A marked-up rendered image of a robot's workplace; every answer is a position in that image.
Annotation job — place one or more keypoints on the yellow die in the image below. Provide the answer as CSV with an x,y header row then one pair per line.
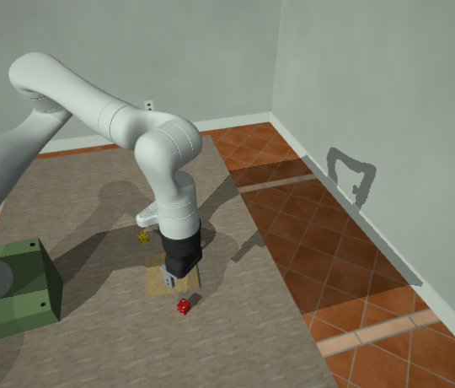
x,y
143,237

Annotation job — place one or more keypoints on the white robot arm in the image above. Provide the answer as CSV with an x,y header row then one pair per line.
x,y
159,152

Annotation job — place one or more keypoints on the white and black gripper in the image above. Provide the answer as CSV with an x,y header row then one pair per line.
x,y
181,238

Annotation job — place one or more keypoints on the red die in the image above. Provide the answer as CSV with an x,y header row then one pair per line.
x,y
183,306

